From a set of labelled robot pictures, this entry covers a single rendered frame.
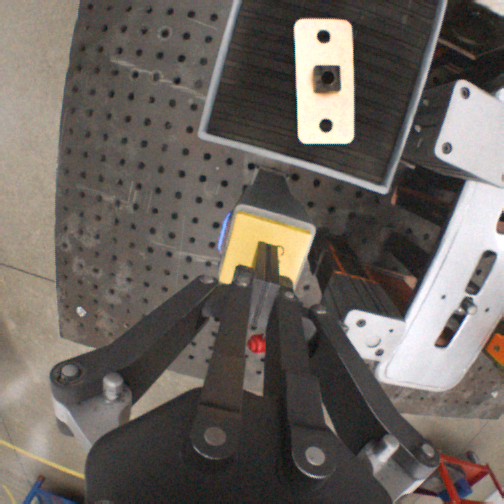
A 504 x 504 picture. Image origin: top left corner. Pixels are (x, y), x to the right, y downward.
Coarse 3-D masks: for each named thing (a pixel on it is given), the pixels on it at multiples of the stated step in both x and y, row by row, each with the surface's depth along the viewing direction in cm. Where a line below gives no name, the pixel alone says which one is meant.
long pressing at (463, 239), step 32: (480, 192) 35; (448, 224) 37; (480, 224) 36; (448, 256) 38; (480, 256) 38; (416, 288) 41; (448, 288) 40; (416, 320) 42; (480, 320) 42; (416, 352) 44; (448, 352) 44; (416, 384) 47; (448, 384) 46
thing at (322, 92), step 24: (312, 24) 17; (336, 24) 17; (312, 48) 17; (336, 48) 17; (312, 72) 18; (336, 72) 17; (312, 96) 19; (336, 96) 18; (312, 120) 19; (336, 120) 19
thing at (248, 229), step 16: (240, 224) 23; (256, 224) 23; (272, 224) 23; (240, 240) 23; (256, 240) 23; (272, 240) 23; (288, 240) 23; (304, 240) 23; (240, 256) 24; (288, 256) 23; (224, 272) 24; (288, 272) 24
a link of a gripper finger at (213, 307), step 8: (240, 264) 20; (224, 288) 16; (216, 296) 15; (224, 296) 16; (208, 304) 15; (216, 304) 16; (224, 304) 16; (200, 312) 16; (208, 312) 16; (216, 312) 16
